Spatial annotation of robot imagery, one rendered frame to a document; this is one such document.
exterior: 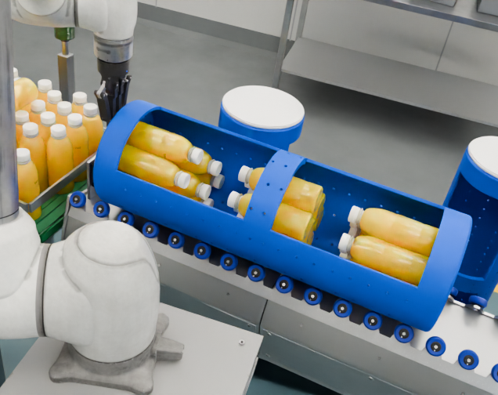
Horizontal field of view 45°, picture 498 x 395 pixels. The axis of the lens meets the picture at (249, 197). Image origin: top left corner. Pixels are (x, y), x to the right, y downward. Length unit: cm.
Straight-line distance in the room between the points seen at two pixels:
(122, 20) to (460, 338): 108
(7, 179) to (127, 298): 25
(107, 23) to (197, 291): 69
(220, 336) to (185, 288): 41
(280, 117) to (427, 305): 89
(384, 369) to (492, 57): 363
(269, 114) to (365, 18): 289
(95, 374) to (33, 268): 23
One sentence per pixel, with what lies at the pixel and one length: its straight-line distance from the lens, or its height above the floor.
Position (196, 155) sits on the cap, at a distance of 150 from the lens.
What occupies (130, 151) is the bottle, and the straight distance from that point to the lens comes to 154.
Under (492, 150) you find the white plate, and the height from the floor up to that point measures 104.
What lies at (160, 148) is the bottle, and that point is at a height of 116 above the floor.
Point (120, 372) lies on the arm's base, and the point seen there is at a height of 110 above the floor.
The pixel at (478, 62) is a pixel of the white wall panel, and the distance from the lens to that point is 490.
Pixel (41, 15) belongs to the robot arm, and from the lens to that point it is 139.
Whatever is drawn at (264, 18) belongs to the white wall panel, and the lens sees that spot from 497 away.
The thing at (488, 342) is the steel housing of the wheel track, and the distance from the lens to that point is 161.
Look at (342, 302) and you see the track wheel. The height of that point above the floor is 98.
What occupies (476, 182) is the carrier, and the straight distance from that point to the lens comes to 206.
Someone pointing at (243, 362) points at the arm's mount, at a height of 108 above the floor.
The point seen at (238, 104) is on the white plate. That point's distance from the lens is 202.
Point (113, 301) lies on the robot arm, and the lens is 97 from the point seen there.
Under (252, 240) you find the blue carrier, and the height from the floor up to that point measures 109.
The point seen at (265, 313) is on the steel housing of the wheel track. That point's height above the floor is 87.
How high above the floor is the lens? 200
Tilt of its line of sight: 37 degrees down
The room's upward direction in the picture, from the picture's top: 10 degrees clockwise
